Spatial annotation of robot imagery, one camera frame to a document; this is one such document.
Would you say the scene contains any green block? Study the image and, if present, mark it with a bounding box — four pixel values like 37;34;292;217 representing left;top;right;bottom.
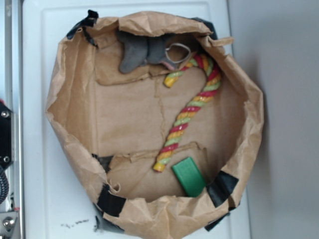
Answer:
172;157;206;197

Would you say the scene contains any brown paper bag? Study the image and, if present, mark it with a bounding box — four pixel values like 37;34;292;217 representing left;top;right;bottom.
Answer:
46;11;264;239

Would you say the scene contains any grey plush toy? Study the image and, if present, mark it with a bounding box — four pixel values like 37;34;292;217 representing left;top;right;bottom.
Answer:
116;31;191;74

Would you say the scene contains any white tray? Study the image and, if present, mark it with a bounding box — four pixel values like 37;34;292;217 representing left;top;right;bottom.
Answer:
21;0;253;239

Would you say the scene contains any red yellow green rope toy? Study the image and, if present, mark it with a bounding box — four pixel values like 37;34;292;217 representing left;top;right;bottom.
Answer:
153;53;222;172

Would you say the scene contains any black robot mount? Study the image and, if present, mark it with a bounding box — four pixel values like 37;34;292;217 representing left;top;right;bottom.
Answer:
0;100;12;170

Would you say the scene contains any braided black cable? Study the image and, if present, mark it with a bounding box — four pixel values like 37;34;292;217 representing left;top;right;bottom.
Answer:
0;165;9;206

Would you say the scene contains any metal frame rail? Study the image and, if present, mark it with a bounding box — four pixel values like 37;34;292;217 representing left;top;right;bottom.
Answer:
0;0;25;239

